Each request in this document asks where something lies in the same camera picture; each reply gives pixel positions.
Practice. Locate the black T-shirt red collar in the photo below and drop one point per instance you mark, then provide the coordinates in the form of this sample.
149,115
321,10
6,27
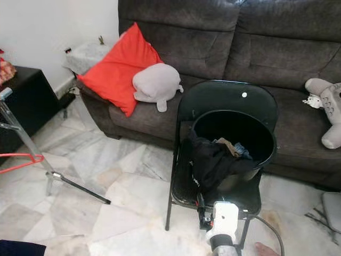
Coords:
216,165

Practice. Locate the red plastic hanger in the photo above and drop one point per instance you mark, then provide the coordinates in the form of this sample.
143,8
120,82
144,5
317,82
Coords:
40,157

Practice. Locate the tan garment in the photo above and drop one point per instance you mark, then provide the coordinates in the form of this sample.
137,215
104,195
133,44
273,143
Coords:
225,145

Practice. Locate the blue denim garment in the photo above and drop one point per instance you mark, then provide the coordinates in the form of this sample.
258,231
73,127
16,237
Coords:
242,151

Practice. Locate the person's bare foot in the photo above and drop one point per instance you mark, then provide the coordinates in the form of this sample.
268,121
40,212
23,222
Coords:
266,249

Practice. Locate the black folding chair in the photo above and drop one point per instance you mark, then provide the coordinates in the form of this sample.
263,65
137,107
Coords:
229,101

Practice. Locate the grey seal plush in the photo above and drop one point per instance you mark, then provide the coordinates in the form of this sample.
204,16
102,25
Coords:
157,82

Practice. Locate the small white toy figure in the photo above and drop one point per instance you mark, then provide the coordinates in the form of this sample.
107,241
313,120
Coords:
311,101

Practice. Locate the red cushion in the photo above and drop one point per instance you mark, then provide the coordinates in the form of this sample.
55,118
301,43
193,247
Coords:
120,72

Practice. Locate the dark grey fabric sofa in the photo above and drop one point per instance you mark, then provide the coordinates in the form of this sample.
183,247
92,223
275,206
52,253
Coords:
234,48

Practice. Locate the silver clothes rack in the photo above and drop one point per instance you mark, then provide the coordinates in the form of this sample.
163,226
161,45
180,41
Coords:
32,144

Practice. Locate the grey Totoro plush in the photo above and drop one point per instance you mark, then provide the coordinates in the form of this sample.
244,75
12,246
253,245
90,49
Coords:
330,101

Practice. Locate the black TV console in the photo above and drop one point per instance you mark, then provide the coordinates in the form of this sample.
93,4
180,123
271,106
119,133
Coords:
32,101

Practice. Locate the red laughing Buddha statue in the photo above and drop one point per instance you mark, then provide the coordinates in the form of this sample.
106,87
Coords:
6,69

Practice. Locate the lace-covered side table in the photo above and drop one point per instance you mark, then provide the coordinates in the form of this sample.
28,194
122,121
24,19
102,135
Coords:
88,53

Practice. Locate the small brass figurine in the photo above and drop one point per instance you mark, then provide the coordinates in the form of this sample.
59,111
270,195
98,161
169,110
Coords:
100,40

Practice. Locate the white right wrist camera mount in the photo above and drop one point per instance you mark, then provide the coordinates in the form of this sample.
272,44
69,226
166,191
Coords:
225,216

